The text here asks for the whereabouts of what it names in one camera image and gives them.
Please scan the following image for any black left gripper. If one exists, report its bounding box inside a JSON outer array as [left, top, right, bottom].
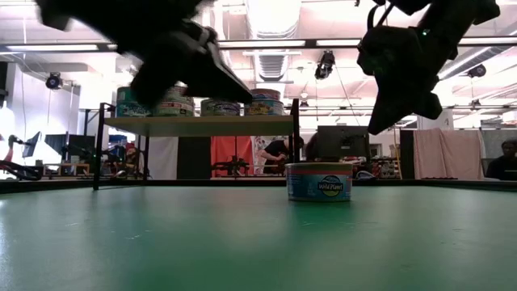
[[129, 19, 254, 109]]

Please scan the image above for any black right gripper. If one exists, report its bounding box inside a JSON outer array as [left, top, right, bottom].
[[356, 24, 461, 137]]

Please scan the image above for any pale gold lid can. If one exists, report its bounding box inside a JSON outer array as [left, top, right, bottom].
[[250, 88, 282, 102]]

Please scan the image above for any light blue cartoon label can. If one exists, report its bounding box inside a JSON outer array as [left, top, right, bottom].
[[244, 99, 286, 117]]

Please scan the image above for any teal white label tuna can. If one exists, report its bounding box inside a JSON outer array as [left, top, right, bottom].
[[116, 100, 153, 118]]

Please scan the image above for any gold lid teal label can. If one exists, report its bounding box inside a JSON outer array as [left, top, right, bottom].
[[285, 162, 354, 203]]

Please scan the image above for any wooden shelf with black legs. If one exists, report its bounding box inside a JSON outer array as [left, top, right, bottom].
[[91, 98, 302, 191]]

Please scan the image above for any white round pillar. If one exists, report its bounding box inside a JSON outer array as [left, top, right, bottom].
[[418, 108, 456, 131]]

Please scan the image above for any pink hanging cloth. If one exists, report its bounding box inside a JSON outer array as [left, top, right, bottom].
[[412, 127, 484, 181]]

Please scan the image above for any white LED light bar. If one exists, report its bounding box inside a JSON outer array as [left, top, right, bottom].
[[220, 39, 306, 49], [317, 38, 360, 46], [460, 36, 517, 44], [6, 44, 100, 53]]

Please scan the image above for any orange red cloth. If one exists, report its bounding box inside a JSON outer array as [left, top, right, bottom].
[[209, 135, 254, 177]]

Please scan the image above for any black monitor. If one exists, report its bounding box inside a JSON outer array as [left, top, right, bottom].
[[317, 124, 371, 162]]

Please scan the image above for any black ceiling spotlight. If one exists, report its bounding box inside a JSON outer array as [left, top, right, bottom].
[[467, 63, 488, 79], [313, 50, 336, 81], [44, 71, 64, 91]]

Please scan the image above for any black panel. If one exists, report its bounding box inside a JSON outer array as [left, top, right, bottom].
[[176, 135, 212, 174]]

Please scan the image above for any grey hanging cloth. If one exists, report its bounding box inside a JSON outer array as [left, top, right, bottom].
[[482, 129, 517, 162]]

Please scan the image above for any white panel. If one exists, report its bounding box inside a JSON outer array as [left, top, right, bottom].
[[144, 135, 179, 177]]

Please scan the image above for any dark blue partition panel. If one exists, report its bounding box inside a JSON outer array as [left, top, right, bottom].
[[43, 134, 97, 167]]

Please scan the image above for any green table mat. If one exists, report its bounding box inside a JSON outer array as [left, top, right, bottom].
[[0, 183, 517, 291]]

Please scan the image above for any tilted dark monitor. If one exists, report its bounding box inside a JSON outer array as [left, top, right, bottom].
[[22, 131, 41, 159]]

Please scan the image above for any yellow hanging rope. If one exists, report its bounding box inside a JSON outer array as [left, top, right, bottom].
[[389, 127, 403, 181]]

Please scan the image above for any wide silver ventilation duct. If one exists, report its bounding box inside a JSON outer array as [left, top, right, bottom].
[[245, 0, 302, 99]]

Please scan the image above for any slim silver ventilation duct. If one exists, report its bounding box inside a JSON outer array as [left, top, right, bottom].
[[438, 44, 517, 82]]

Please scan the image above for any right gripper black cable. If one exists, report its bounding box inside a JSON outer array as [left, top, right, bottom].
[[365, 3, 395, 30]]

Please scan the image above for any black metal table frame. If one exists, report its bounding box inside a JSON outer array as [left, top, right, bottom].
[[0, 176, 517, 194]]

